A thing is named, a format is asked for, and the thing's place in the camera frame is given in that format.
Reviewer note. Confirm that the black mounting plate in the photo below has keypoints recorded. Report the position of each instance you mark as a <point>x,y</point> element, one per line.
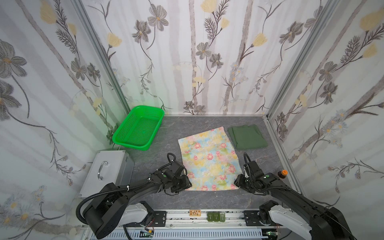
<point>158,219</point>
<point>256,218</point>

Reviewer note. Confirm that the small wooden tag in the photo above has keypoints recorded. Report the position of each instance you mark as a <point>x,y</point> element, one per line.
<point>195,213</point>

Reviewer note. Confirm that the green tag block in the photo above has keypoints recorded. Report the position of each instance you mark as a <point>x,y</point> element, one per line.
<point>216,217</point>

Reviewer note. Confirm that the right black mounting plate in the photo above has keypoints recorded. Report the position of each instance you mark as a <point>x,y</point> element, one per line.
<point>256,218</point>

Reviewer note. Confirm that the white vented cable duct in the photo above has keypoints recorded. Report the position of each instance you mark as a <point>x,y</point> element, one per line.
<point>198,234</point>

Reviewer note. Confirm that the green plastic basket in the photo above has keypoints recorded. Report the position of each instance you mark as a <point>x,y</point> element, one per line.
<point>139,128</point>

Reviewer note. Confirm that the orange emergency stop button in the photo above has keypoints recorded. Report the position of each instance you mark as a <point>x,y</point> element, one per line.
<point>283,174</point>

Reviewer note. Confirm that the silver aluminium case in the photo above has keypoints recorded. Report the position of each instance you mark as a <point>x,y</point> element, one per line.
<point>108,167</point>

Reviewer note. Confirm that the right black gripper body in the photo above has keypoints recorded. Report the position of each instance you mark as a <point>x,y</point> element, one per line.
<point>240,182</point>

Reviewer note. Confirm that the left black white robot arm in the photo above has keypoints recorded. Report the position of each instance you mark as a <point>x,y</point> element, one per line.
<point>103,211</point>

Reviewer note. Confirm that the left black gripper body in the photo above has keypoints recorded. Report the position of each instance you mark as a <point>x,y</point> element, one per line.
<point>184,182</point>

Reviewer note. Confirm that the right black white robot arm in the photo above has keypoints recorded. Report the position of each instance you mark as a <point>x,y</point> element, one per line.
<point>291,209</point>

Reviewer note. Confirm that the green skirt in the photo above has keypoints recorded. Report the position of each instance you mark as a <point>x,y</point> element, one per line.
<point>247,137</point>

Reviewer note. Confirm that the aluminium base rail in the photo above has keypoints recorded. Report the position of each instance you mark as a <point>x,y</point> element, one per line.
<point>141,216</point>

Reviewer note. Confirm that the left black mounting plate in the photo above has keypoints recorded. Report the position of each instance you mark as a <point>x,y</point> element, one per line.
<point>158,219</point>

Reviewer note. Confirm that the floral pastel skirt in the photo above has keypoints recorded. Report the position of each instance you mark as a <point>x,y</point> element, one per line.
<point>211,161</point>

